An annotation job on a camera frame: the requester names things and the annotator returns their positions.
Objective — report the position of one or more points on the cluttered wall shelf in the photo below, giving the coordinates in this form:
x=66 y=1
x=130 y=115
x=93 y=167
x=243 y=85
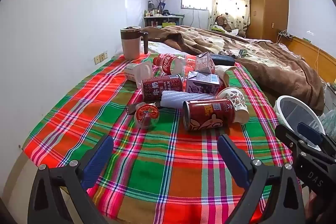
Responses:
x=162 y=20

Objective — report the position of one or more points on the red milk can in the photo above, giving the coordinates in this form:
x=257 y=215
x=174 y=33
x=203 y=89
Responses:
x=160 y=87

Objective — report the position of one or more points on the white trash bin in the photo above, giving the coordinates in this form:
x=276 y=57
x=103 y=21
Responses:
x=282 y=103

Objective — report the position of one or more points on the white paper cup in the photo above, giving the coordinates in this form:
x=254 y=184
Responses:
x=223 y=73

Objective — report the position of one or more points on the red drink can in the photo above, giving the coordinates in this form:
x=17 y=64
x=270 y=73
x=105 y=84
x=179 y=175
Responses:
x=207 y=113

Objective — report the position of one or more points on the beige wall socket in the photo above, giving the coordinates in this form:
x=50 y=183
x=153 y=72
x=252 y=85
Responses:
x=97 y=60
x=104 y=56

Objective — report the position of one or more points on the red label plastic bottle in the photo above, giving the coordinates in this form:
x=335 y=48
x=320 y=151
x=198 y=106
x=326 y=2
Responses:
x=168 y=64

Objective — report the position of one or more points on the white plastic yogurt cup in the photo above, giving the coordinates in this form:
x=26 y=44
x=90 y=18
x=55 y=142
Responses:
x=136 y=73

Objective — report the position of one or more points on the small green white box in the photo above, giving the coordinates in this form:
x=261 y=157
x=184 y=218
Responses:
x=243 y=53

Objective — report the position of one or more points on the pink white milk carton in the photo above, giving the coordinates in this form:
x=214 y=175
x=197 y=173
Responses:
x=203 y=62

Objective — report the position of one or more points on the wooden wardrobe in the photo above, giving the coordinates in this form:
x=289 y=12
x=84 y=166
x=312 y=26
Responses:
x=267 y=3

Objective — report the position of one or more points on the purple milk carton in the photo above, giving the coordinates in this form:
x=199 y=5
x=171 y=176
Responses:
x=202 y=83

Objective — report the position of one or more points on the brown fleece blanket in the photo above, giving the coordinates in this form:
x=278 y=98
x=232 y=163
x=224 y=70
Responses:
x=275 y=69

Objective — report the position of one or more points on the translucent plastic bag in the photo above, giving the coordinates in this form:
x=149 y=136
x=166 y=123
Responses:
x=329 y=121

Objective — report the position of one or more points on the plaid red green cloth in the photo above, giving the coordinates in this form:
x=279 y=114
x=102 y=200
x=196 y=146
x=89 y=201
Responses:
x=157 y=161

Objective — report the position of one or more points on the dark blue glasses case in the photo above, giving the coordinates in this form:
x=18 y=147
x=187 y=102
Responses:
x=223 y=60

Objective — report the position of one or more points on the white foam net sleeve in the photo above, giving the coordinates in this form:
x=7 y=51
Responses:
x=178 y=98

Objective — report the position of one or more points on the floral bed sheet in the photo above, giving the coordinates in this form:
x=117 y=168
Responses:
x=157 y=47

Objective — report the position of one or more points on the wooden headboard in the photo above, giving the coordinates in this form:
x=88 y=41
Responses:
x=312 y=53

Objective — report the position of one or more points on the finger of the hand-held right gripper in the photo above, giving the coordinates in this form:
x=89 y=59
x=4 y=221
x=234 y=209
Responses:
x=286 y=134
x=311 y=133

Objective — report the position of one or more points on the brown teddy bear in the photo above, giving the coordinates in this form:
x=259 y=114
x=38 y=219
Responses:
x=222 y=22

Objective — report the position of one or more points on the beige brown lidded tumbler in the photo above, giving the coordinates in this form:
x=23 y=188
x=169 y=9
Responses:
x=130 y=48

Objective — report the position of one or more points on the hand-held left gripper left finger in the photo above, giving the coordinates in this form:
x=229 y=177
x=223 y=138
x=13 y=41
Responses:
x=98 y=161

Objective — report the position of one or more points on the clear plastic cup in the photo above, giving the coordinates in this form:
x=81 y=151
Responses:
x=145 y=119

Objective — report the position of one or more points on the printed paper cup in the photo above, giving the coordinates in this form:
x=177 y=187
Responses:
x=236 y=100

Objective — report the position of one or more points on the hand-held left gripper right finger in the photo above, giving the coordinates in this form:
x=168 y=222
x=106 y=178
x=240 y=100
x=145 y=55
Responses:
x=232 y=158

